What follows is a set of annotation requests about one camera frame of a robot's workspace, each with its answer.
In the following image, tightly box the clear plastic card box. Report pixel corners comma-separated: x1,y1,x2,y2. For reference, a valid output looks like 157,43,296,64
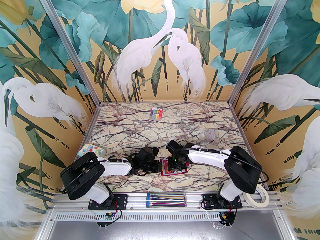
199,130,217,145

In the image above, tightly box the red leather card holder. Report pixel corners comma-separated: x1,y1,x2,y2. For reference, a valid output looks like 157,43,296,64
161,159,188,177

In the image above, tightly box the perforated metal strip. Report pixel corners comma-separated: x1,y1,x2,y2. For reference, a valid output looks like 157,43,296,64
50,211,225,222

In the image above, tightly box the colourful patterned box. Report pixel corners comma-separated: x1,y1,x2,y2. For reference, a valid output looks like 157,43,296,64
77,144,107,159

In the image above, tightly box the aluminium front rail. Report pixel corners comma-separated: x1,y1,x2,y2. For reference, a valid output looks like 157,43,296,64
47,191,282,212

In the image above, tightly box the pack of coloured markers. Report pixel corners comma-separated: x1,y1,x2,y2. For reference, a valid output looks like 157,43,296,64
151,107,163,121

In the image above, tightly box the grey metal sheet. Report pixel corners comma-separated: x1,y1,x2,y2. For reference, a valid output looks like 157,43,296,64
37,220,292,240

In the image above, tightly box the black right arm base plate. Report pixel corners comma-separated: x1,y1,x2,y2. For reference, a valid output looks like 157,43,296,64
202,193,243,209

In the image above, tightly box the aluminium corner post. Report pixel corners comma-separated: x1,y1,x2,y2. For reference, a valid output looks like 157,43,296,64
228,0,297,107
32,0,102,106

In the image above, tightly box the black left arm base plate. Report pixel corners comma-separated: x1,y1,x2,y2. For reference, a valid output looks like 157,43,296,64
88,194,128,209

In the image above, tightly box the masking tape roll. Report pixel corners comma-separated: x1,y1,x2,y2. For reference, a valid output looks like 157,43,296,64
244,186,270,208

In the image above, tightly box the clear case of coloured pens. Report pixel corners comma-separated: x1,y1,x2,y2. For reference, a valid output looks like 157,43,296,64
146,192,187,208

